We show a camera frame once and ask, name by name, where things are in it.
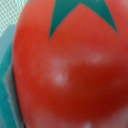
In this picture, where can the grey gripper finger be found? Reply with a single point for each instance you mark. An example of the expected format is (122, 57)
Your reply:
(10, 114)

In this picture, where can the red toy tomato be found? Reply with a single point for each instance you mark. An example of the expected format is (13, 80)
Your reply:
(70, 61)

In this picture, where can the beige woven placemat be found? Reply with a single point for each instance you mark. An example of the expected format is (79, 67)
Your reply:
(9, 12)

